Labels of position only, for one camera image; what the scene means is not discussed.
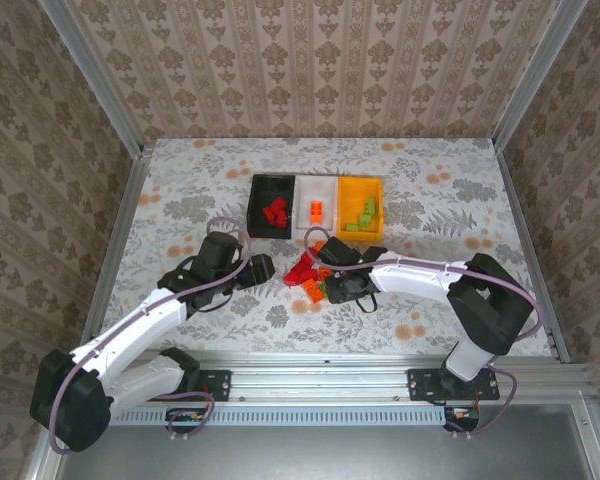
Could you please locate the yellow plastic bin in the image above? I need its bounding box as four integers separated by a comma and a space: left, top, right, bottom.
335, 175, 385, 244

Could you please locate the white plastic bin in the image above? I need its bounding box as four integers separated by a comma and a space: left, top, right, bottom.
293, 174, 341, 240

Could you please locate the black plastic bin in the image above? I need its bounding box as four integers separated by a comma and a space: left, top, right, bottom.
246, 173, 299, 241

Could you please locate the floral print table cover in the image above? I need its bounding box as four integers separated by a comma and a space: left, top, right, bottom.
97, 137, 556, 359

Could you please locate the small circuit board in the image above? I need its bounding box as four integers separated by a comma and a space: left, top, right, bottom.
443, 406, 481, 432
165, 407, 205, 435

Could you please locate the grey metal base panel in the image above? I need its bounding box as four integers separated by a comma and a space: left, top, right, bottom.
54, 405, 599, 480

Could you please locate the black left camera cable loop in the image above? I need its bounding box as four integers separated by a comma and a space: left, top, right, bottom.
194, 287, 234, 315

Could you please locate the black camera cable loop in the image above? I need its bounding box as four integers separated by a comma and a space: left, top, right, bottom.
194, 287, 234, 315
355, 291, 380, 315

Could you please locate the black right camera cable loop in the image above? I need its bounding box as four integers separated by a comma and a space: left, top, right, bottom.
355, 291, 380, 315

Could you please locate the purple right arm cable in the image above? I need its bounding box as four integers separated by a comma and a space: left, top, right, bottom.
303, 226, 540, 437

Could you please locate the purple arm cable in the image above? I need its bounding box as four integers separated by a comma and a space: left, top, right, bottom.
49, 217, 254, 454
303, 226, 540, 437

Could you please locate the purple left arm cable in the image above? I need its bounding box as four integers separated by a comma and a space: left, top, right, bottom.
49, 217, 254, 454

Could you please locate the aluminium side rail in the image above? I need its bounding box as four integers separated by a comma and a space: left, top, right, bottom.
493, 142, 571, 364
74, 144, 155, 366

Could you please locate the aluminium mounting rail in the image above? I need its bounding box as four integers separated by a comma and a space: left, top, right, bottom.
74, 348, 591, 404

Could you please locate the grey slotted cable duct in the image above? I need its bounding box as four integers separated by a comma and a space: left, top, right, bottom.
109, 403, 449, 427

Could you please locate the aluminium frame post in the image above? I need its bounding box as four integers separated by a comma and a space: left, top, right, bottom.
39, 0, 146, 159
492, 0, 589, 151

